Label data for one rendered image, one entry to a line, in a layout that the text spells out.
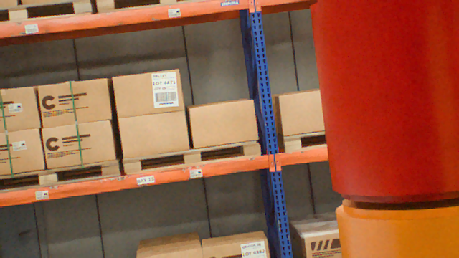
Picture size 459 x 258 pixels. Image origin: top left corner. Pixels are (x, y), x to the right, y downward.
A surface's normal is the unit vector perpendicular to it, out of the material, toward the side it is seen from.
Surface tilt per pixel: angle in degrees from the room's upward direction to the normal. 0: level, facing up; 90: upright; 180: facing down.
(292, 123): 90
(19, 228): 90
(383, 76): 90
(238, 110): 89
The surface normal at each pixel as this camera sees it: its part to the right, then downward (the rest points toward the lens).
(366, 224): -0.79, 0.14
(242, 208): 0.07, 0.04
